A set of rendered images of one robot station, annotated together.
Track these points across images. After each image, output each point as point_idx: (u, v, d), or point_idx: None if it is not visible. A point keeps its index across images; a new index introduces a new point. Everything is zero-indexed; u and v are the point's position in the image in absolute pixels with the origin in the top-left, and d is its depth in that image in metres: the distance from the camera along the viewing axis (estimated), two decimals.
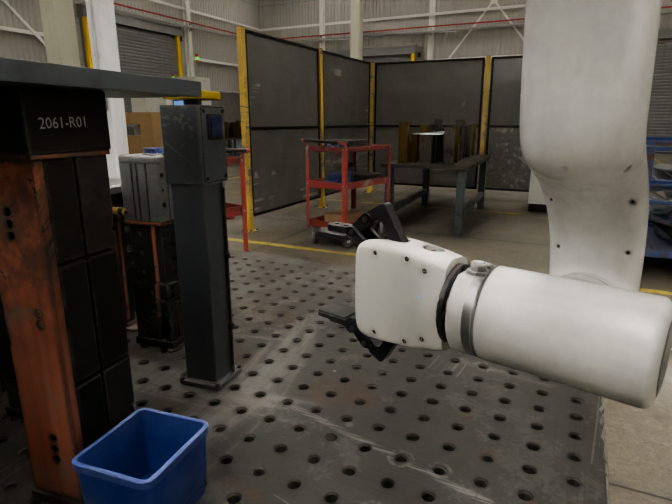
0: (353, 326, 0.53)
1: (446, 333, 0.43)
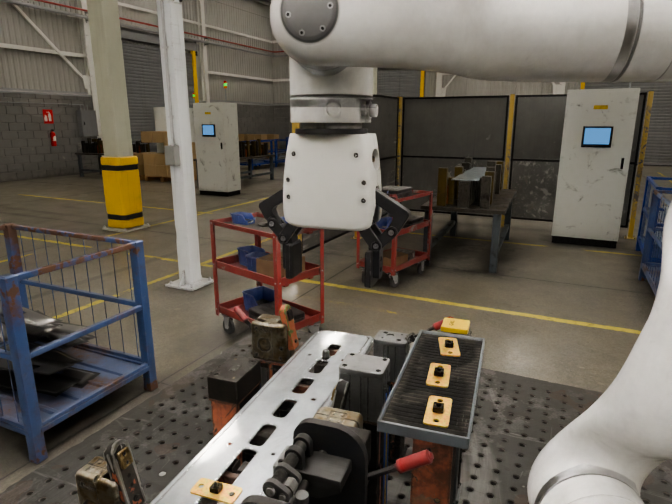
0: (295, 230, 0.57)
1: None
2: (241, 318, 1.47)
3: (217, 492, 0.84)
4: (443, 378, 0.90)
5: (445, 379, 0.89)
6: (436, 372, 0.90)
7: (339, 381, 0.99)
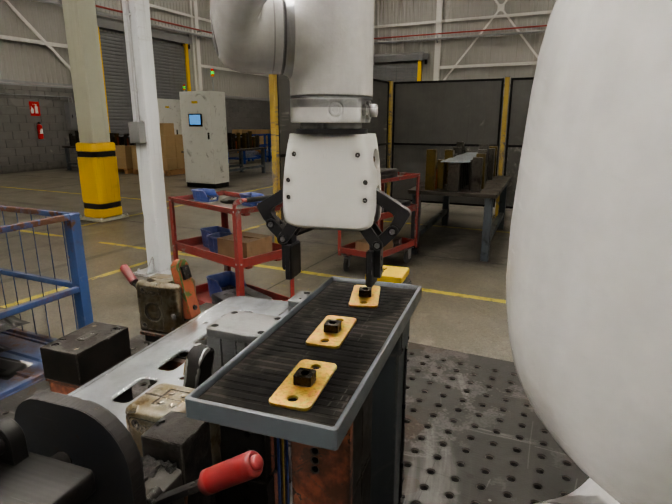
0: None
1: None
2: (128, 279, 1.13)
3: None
4: (337, 335, 0.56)
5: (338, 337, 0.55)
6: (327, 326, 0.56)
7: (194, 346, 0.65)
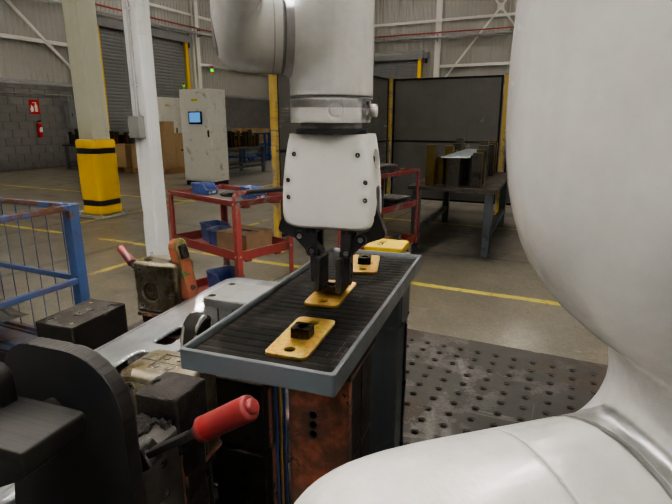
0: (318, 240, 0.56)
1: None
2: (125, 260, 1.12)
3: None
4: (336, 296, 0.55)
5: (337, 298, 0.54)
6: (326, 287, 0.55)
7: (190, 313, 0.64)
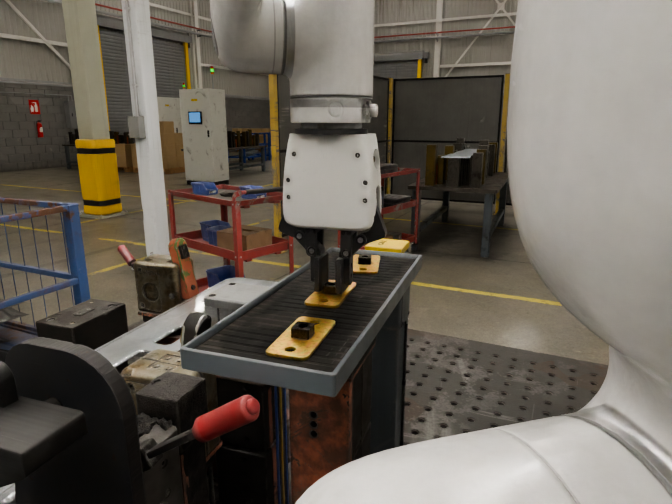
0: (318, 240, 0.56)
1: None
2: (126, 260, 1.12)
3: None
4: (336, 296, 0.55)
5: (337, 298, 0.54)
6: (326, 287, 0.55)
7: (191, 313, 0.64)
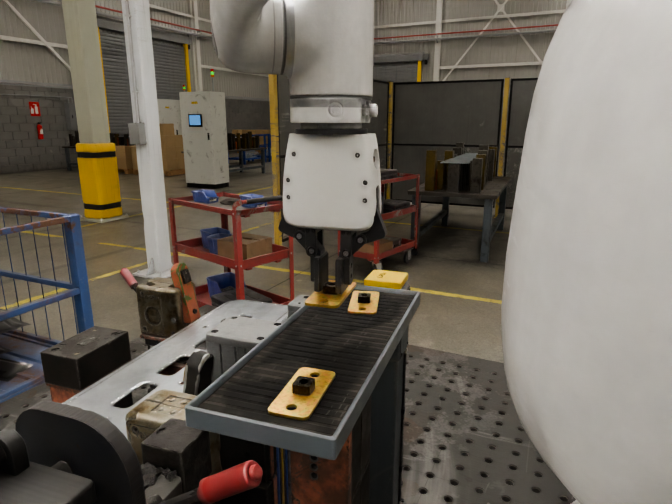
0: (318, 240, 0.56)
1: None
2: (128, 283, 1.13)
3: None
4: (336, 296, 0.55)
5: (337, 298, 0.54)
6: (326, 287, 0.55)
7: (194, 352, 0.65)
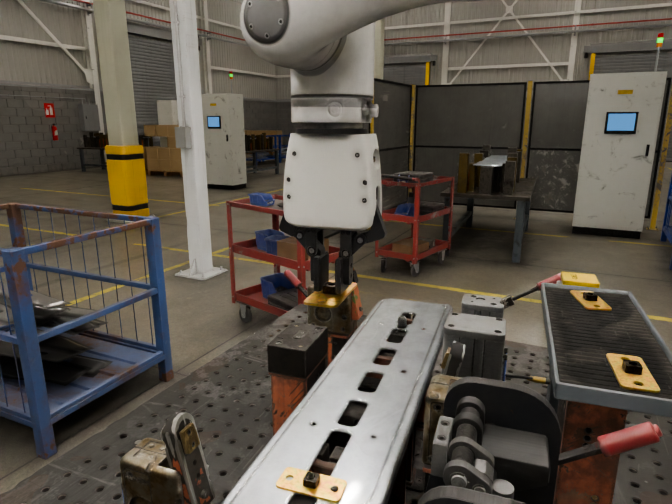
0: (319, 240, 0.57)
1: None
2: (294, 283, 1.24)
3: (314, 486, 0.61)
4: (336, 296, 0.54)
5: (337, 298, 0.54)
6: (326, 287, 0.55)
7: (453, 343, 0.76)
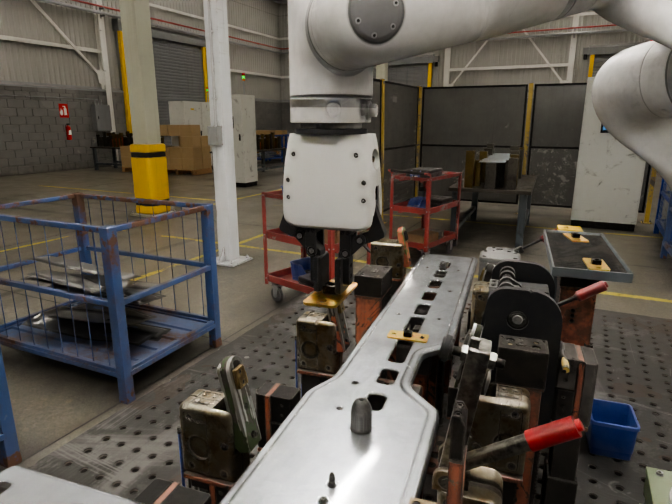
0: (319, 240, 0.57)
1: None
2: None
3: (410, 336, 1.03)
4: (335, 296, 0.55)
5: (336, 298, 0.54)
6: (326, 287, 0.55)
7: (487, 263, 1.19)
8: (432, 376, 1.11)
